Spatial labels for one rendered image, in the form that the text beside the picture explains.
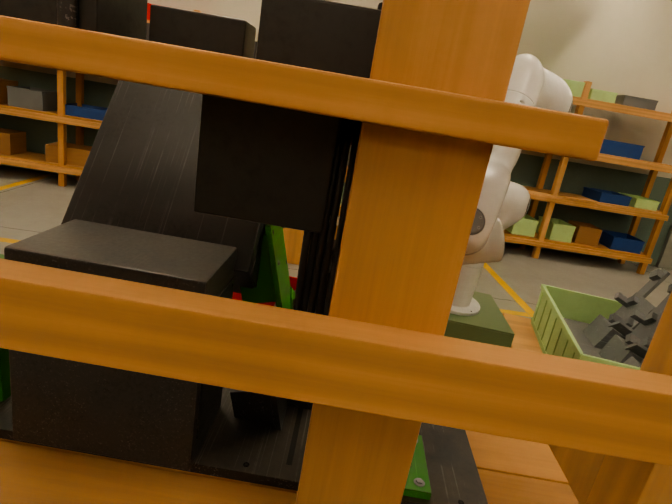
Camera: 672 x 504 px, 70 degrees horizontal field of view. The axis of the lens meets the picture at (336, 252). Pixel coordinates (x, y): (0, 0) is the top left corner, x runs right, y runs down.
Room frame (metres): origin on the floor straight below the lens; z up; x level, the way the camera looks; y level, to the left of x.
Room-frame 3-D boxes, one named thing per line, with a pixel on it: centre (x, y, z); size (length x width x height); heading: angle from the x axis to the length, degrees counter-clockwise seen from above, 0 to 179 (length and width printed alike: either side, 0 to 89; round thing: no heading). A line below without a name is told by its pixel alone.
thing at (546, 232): (6.27, -2.56, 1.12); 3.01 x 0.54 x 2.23; 94
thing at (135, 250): (0.73, 0.32, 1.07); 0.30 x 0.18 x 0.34; 90
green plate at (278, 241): (0.93, 0.14, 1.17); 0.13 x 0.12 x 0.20; 90
